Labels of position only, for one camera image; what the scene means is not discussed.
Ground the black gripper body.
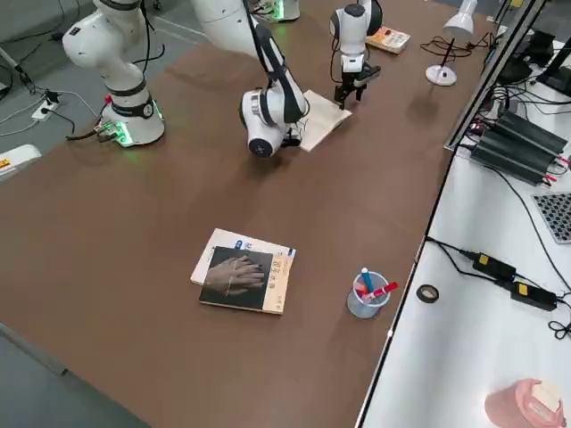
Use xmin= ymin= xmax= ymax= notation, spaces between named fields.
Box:
xmin=279 ymin=124 xmax=304 ymax=149
xmin=337 ymin=65 xmax=383 ymax=90

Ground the lined paper notebook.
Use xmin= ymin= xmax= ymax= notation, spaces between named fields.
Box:
xmin=297 ymin=89 xmax=353 ymax=153

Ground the orange illustrated book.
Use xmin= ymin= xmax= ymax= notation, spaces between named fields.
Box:
xmin=366 ymin=25 xmax=412 ymax=53

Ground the white paperback book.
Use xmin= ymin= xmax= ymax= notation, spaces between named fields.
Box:
xmin=189 ymin=227 xmax=297 ymax=286

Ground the book with hands cover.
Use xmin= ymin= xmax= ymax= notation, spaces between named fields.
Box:
xmin=199 ymin=245 xmax=296 ymax=317

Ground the black finned power supply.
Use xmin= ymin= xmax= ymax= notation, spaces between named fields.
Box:
xmin=488 ymin=110 xmax=571 ymax=155
xmin=468 ymin=132 xmax=559 ymax=185

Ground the red pen in cup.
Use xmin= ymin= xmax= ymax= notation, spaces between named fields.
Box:
xmin=366 ymin=281 xmax=399 ymax=300

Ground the grey mesh pen cup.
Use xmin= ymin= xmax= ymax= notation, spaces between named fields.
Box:
xmin=346 ymin=270 xmax=390 ymax=319

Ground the black tape roll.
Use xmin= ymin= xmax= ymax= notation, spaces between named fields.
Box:
xmin=416 ymin=283 xmax=441 ymax=305

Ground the black power adapter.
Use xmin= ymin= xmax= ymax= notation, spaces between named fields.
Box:
xmin=472 ymin=251 xmax=518 ymax=283
xmin=509 ymin=279 xmax=559 ymax=312

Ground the black white checkered board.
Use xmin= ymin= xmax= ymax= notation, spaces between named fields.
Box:
xmin=530 ymin=192 xmax=571 ymax=244

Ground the white power strip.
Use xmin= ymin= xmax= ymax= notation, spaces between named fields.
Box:
xmin=30 ymin=100 xmax=62 ymax=121

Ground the white cabinet with orange label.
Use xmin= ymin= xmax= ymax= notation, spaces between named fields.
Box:
xmin=0 ymin=143 xmax=43 ymax=184

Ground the pink container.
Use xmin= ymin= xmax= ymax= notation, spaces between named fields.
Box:
xmin=484 ymin=377 xmax=566 ymax=428

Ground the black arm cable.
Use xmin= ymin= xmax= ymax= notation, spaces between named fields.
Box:
xmin=137 ymin=0 xmax=166 ymax=63
xmin=328 ymin=26 xmax=343 ymax=86

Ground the black lamp cable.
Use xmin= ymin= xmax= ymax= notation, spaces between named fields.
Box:
xmin=418 ymin=33 xmax=503 ymax=59

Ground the aluminium frame rail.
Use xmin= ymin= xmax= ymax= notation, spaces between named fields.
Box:
xmin=443 ymin=0 xmax=550 ymax=152

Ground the black adapter cable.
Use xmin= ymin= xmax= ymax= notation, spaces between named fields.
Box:
xmin=426 ymin=237 xmax=481 ymax=276

